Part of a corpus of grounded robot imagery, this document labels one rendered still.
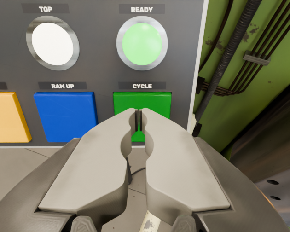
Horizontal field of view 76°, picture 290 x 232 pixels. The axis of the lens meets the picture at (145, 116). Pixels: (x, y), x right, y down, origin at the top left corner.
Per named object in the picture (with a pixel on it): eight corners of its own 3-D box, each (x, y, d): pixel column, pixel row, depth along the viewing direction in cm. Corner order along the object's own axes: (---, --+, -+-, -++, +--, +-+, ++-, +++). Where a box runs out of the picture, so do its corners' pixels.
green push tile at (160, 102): (168, 142, 27) (172, 94, 24) (116, 142, 27) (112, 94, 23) (166, 135, 29) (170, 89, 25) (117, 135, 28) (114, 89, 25)
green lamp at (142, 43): (154, 74, 22) (157, 42, 18) (119, 62, 23) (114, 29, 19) (164, 57, 23) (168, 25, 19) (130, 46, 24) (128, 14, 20)
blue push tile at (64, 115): (99, 142, 27) (92, 94, 23) (46, 143, 27) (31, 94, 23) (101, 135, 29) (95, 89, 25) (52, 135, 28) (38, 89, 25)
